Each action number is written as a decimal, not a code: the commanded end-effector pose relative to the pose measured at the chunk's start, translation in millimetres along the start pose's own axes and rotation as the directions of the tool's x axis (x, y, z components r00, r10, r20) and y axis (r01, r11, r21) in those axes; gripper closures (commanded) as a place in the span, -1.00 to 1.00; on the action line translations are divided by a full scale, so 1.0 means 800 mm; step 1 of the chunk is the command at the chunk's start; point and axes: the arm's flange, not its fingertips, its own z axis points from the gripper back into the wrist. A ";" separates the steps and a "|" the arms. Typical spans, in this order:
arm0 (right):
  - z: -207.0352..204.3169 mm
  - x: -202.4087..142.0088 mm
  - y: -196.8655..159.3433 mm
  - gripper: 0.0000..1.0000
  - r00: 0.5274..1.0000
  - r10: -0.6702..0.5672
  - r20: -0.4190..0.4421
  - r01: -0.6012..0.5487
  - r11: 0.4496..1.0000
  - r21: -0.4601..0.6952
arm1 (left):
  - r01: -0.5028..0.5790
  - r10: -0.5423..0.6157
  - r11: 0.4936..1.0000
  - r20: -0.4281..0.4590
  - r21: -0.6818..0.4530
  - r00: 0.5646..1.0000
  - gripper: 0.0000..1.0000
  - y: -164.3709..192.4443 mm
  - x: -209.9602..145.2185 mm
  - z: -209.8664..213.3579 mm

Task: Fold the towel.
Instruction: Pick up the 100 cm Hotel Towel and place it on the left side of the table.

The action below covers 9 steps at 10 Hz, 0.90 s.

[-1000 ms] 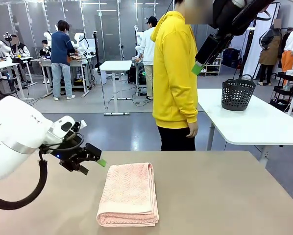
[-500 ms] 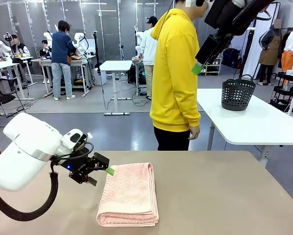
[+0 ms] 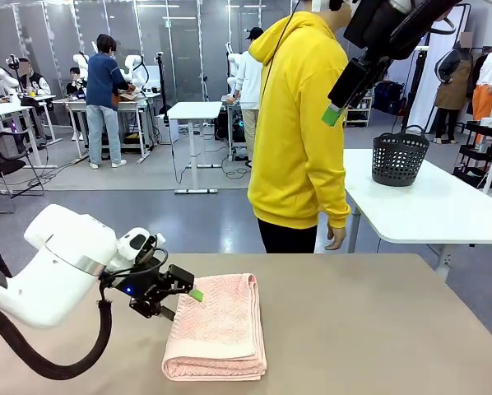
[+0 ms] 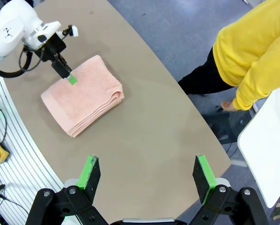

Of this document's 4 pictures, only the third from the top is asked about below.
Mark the small empty white desk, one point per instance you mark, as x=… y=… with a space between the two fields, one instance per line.
x=194 y=110

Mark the black tripod stand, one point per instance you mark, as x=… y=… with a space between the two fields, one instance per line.
x=161 y=82

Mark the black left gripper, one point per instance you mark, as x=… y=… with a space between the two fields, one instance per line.
x=141 y=286

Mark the white side table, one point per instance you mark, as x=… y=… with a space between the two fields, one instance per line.
x=414 y=214

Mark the tall white standing panel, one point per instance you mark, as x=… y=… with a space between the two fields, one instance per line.
x=445 y=61

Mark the seated person in vest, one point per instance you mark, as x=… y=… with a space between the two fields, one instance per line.
x=36 y=80

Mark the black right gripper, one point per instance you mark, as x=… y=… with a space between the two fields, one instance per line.
x=386 y=29

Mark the dark perforated plastic basket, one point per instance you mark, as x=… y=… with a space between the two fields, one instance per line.
x=398 y=160

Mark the person's right forearm yellow sleeve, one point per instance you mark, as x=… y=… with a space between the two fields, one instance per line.
x=332 y=193

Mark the person in white hoodie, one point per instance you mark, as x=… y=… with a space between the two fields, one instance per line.
x=246 y=78

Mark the cardboard box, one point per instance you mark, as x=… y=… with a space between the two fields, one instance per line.
x=127 y=97

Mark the long white desk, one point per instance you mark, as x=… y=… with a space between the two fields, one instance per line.
x=135 y=105

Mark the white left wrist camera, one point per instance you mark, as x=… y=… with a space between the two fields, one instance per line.
x=157 y=239

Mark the white shoe shelf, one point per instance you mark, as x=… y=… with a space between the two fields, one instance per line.
x=359 y=113

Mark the pink terry towel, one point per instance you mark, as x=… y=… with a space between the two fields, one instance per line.
x=217 y=325

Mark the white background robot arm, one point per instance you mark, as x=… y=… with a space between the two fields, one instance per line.
x=81 y=61
x=233 y=70
x=137 y=72
x=1 y=82

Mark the black trolley cart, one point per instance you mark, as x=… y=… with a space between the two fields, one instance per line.
x=474 y=154

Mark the grey desk with computer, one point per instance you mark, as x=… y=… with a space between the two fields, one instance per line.
x=238 y=127

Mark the mannequin with orange trousers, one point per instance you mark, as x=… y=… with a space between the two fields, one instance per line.
x=490 y=78

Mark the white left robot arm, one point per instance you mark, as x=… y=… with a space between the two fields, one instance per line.
x=61 y=263

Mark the person in yellow hoodie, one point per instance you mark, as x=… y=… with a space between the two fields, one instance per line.
x=295 y=123

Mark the black suitcase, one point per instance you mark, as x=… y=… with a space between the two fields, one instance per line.
x=388 y=96

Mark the person in blue sweater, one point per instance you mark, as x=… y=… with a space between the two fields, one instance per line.
x=102 y=90

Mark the black office chair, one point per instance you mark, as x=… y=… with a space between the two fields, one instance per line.
x=5 y=164

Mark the person's right hand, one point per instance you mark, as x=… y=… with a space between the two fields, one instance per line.
x=337 y=238

